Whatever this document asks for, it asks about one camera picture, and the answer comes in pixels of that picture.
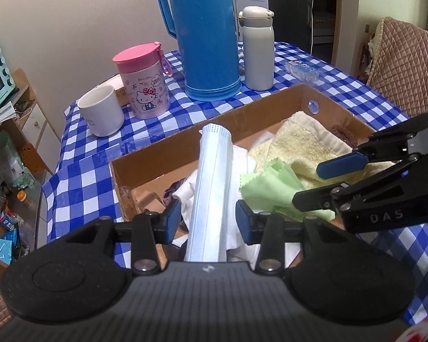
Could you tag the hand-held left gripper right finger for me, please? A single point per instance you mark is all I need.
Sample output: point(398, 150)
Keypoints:
point(242, 221)

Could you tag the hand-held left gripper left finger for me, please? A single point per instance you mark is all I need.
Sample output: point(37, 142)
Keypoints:
point(173, 221)

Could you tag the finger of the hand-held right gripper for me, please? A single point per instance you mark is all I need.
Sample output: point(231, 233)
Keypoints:
point(342, 165)
point(314, 199)

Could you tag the blue face mask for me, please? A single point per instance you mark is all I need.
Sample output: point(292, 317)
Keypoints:
point(210, 192)

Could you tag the light green cloth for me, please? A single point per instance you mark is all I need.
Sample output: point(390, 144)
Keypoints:
point(271, 188)

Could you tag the pale yellow towel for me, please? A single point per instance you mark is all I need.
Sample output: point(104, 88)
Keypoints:
point(299, 139)

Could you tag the large white cloth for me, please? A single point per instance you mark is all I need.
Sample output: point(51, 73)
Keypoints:
point(244, 160)

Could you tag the brown cardboard box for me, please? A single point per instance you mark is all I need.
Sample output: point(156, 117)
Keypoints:
point(235, 114)

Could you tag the striped brown scrunchie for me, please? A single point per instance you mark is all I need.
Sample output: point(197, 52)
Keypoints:
point(171, 193)

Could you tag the dark brown scrunchie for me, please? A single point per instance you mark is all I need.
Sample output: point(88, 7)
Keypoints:
point(346, 136)

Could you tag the blue white checked tablecloth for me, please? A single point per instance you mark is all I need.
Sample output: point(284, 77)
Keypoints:
point(89, 185)

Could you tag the clear plastic packet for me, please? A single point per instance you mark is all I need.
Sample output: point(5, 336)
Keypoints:
point(303, 71)

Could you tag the light green lace cover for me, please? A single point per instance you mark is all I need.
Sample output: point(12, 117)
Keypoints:
point(372, 50)

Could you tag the white mug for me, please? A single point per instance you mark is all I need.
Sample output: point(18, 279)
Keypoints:
point(101, 112)

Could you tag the small beige box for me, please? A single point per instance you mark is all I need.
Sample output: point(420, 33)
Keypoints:
point(121, 96)

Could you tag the pink cartoon cup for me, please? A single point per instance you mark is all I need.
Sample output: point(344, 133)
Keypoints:
point(146, 85)

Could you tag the white thermos bottle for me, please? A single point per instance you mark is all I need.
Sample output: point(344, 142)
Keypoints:
point(258, 53)

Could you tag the small orange toy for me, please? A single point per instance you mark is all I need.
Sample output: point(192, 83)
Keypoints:
point(21, 196)

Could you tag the black fridge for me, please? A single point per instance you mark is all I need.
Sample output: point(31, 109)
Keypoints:
point(292, 7)

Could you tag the wooden shelf unit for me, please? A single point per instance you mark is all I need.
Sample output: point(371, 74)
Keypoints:
point(35, 124)

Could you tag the blue packet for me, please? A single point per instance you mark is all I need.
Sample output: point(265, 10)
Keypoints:
point(3, 244)

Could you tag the green white bag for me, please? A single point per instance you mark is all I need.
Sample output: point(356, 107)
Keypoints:
point(9, 160)

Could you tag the blue thermos jug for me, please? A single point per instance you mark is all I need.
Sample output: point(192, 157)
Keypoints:
point(207, 42)

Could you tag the stack of papers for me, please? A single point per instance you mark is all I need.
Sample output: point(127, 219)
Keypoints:
point(1, 115)

